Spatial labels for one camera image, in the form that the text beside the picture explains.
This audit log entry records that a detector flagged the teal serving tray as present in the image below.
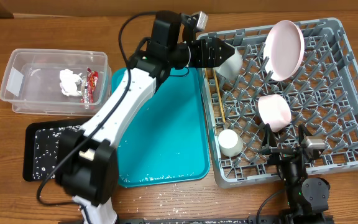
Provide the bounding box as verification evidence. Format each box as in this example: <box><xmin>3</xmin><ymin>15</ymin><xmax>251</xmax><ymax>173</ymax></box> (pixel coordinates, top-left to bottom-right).
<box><xmin>118</xmin><ymin>68</ymin><xmax>210</xmax><ymax>187</ymax></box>

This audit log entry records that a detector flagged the white cup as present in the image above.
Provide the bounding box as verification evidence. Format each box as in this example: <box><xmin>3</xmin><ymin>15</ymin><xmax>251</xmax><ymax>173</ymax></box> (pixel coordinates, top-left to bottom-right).
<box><xmin>218</xmin><ymin>129</ymin><xmax>242</xmax><ymax>157</ymax></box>

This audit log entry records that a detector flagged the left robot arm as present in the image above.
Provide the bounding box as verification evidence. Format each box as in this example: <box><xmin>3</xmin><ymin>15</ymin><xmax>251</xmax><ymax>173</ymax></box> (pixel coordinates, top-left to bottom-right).
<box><xmin>47</xmin><ymin>11</ymin><xmax>242</xmax><ymax>223</ymax></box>

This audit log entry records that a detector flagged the wooden chopstick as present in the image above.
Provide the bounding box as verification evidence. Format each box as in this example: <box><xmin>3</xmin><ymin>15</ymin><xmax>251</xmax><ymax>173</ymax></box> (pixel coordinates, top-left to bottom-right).
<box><xmin>212</xmin><ymin>69</ymin><xmax>226</xmax><ymax>123</ymax></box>
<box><xmin>205</xmin><ymin>69</ymin><xmax>211</xmax><ymax>90</ymax></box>

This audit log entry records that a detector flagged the grey bowl with rice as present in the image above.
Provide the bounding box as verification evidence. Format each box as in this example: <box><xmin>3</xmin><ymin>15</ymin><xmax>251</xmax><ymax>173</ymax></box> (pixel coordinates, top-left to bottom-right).
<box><xmin>214</xmin><ymin>49</ymin><xmax>243</xmax><ymax>80</ymax></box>

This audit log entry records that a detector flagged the large white plate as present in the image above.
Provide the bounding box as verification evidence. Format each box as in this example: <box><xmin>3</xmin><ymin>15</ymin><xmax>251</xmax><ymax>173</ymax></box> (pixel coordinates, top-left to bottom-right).
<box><xmin>263</xmin><ymin>20</ymin><xmax>305</xmax><ymax>82</ymax></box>

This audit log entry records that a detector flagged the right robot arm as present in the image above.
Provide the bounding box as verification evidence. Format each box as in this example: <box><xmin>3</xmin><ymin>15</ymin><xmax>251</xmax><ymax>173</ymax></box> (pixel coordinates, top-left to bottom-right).
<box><xmin>256</xmin><ymin>124</ymin><xmax>334</xmax><ymax>223</ymax></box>

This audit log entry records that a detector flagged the grey dishwasher rack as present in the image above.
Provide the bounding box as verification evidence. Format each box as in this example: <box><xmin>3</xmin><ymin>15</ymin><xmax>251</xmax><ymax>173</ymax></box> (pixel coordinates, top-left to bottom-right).
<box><xmin>200</xmin><ymin>18</ymin><xmax>358</xmax><ymax>189</ymax></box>

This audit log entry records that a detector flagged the black tray bin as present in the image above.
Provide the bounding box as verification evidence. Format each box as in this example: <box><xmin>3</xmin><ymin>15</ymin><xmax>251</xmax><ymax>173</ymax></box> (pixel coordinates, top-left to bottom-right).
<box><xmin>22</xmin><ymin>118</ymin><xmax>89</xmax><ymax>182</ymax></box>

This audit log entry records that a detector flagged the red silver snack wrapper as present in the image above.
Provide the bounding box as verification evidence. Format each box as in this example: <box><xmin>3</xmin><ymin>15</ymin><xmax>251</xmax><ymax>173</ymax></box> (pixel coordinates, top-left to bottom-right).
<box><xmin>81</xmin><ymin>68</ymin><xmax>99</xmax><ymax>103</ymax></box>

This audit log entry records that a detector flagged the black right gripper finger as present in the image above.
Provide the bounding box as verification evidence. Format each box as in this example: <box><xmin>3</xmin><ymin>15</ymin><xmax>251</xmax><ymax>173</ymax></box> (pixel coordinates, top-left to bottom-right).
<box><xmin>261</xmin><ymin>124</ymin><xmax>277</xmax><ymax>149</ymax></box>
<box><xmin>298</xmin><ymin>124</ymin><xmax>313</xmax><ymax>139</ymax></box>

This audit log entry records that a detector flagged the white napkin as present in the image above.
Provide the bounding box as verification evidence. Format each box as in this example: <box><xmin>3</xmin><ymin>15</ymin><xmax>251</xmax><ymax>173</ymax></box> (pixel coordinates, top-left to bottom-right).
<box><xmin>59</xmin><ymin>69</ymin><xmax>82</xmax><ymax>97</ymax></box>

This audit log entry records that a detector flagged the small pink bowl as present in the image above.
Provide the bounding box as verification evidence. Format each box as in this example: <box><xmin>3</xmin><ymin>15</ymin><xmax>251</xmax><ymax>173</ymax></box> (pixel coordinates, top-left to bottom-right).
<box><xmin>257</xmin><ymin>94</ymin><xmax>291</xmax><ymax>133</ymax></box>

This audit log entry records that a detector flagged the clear plastic bin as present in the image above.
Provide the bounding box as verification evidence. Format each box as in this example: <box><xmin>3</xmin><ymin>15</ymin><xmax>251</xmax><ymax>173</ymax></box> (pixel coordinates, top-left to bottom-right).
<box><xmin>0</xmin><ymin>49</ymin><xmax>111</xmax><ymax>116</ymax></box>

